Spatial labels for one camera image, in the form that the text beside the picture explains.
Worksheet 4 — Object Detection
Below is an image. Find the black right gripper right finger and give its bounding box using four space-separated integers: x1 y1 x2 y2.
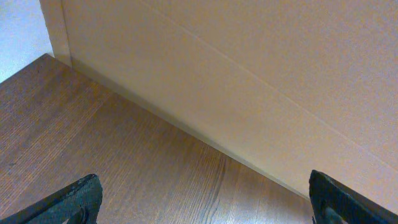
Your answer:
309 170 397 224

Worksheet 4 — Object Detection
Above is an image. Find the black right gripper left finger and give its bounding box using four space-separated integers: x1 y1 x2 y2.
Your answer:
1 174 103 224

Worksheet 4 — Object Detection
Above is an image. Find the beige side wall panel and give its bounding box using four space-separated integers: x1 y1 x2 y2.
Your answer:
40 0 397 212

